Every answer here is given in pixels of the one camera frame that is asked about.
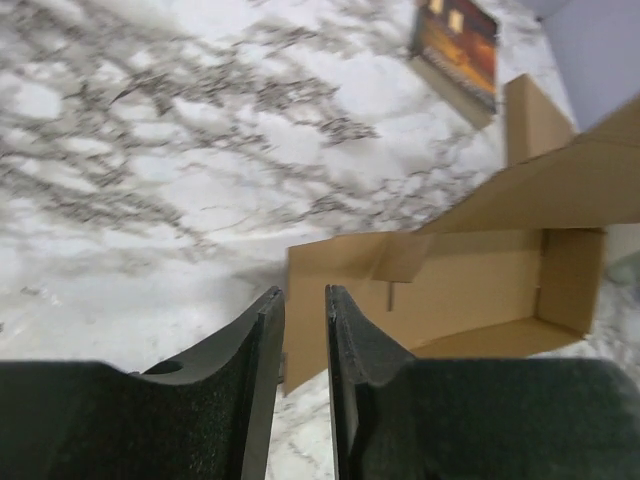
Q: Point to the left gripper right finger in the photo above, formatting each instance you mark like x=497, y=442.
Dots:
x=395, y=416

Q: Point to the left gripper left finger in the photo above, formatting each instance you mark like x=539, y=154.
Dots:
x=205, y=413

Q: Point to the dark orange paperback book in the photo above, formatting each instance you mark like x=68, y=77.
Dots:
x=453, y=47

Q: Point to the folded brown cardboard box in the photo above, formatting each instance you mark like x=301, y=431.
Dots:
x=533, y=123

